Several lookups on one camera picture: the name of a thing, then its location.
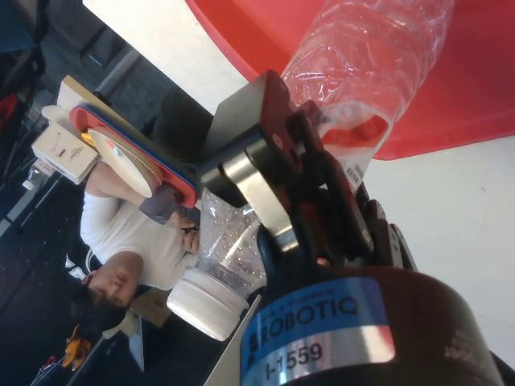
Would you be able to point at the white paper plate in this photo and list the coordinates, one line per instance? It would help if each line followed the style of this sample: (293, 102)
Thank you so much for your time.
(120, 161)

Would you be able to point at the brown cardboard sheet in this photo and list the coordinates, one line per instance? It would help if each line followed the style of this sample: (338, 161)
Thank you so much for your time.
(80, 90)

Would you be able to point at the clear plastic bottle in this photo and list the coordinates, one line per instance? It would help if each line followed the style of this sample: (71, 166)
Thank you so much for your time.
(362, 60)

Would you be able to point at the red and blue tray stack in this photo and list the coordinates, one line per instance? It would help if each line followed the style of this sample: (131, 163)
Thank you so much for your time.
(179, 183)

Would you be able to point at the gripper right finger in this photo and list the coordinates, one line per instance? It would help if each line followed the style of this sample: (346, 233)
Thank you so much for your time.
(388, 237)

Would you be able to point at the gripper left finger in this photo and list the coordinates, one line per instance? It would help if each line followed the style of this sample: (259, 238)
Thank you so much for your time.
(245, 132)

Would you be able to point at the yellow tool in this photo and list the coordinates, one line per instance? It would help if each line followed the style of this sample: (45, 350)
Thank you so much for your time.
(76, 347)

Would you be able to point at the white plastic box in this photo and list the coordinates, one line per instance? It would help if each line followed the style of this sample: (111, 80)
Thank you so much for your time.
(60, 150)

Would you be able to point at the person in white shirt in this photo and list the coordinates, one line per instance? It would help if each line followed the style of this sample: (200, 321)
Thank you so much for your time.
(120, 233)

